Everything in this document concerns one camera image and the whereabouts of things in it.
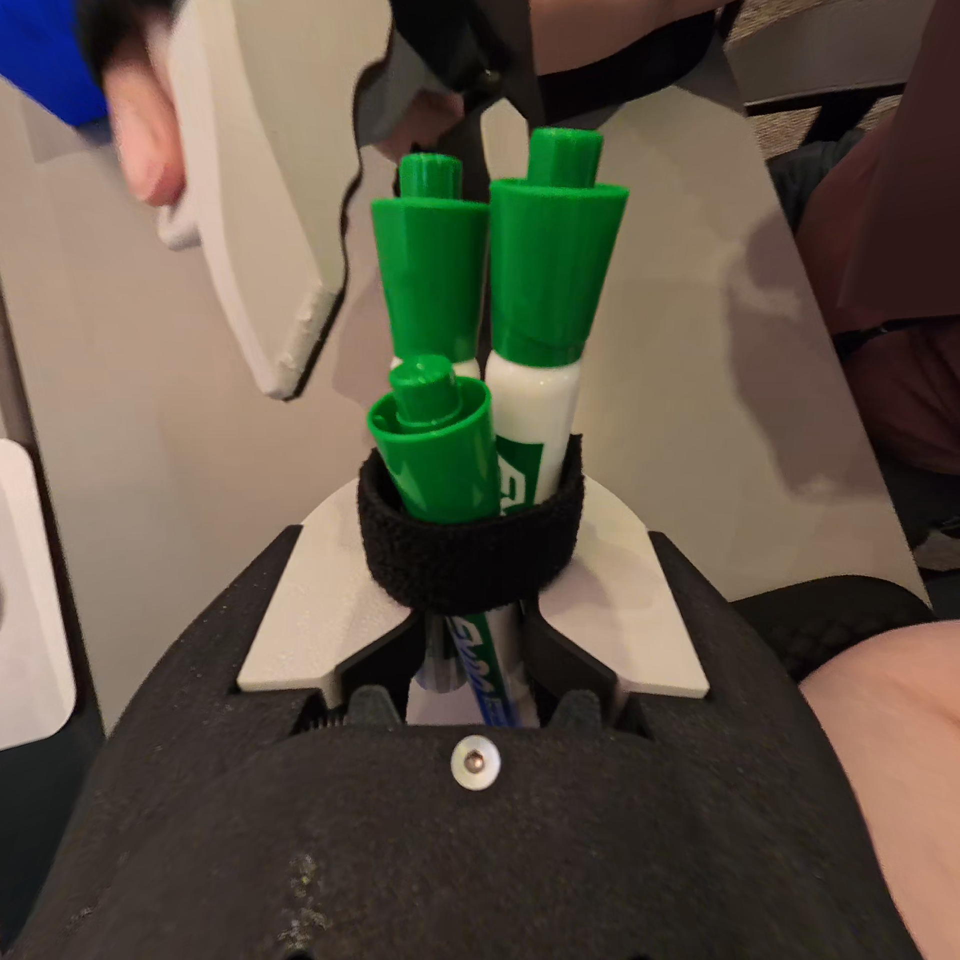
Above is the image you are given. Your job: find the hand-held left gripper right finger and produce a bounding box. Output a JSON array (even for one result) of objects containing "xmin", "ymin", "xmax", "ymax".
[{"xmin": 522, "ymin": 478, "xmax": 712, "ymax": 725}]

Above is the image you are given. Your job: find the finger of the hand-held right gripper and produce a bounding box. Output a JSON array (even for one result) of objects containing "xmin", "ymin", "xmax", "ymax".
[
  {"xmin": 352, "ymin": 33, "xmax": 455, "ymax": 151},
  {"xmin": 157, "ymin": 0, "xmax": 396, "ymax": 400}
]

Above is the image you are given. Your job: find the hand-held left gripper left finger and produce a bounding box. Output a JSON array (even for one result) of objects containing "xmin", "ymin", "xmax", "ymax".
[{"xmin": 237, "ymin": 481, "xmax": 420, "ymax": 725}]

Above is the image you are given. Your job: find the black hook-and-loop strap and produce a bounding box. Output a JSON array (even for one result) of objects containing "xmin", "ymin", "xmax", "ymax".
[{"xmin": 357, "ymin": 433, "xmax": 588, "ymax": 615}]

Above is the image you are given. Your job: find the green dry erase marker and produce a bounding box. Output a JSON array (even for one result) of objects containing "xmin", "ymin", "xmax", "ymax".
[
  {"xmin": 366, "ymin": 354, "xmax": 526, "ymax": 729},
  {"xmin": 371, "ymin": 153, "xmax": 490, "ymax": 380},
  {"xmin": 486, "ymin": 127, "xmax": 631, "ymax": 513}
]

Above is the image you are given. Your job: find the blue plastic bin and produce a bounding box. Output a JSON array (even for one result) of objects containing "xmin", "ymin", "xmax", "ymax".
[{"xmin": 0, "ymin": 0, "xmax": 112, "ymax": 129}]

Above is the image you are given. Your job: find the person's right hand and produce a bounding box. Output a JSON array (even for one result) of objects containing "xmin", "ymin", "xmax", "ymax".
[{"xmin": 103, "ymin": 33, "xmax": 185, "ymax": 209}]

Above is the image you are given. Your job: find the white stand base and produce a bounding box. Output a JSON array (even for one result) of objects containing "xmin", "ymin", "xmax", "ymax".
[{"xmin": 0, "ymin": 438, "xmax": 78, "ymax": 751}]

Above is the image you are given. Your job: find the dark cloth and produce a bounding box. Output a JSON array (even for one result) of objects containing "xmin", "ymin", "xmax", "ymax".
[{"xmin": 768, "ymin": 127, "xmax": 864, "ymax": 234}]

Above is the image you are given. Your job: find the person's maroon shirt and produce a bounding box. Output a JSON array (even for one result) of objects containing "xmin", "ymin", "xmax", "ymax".
[{"xmin": 795, "ymin": 0, "xmax": 960, "ymax": 481}]

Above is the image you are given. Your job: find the black badge reel lanyard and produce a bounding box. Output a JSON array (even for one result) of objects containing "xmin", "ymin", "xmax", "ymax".
[{"xmin": 832, "ymin": 318, "xmax": 960, "ymax": 361}]

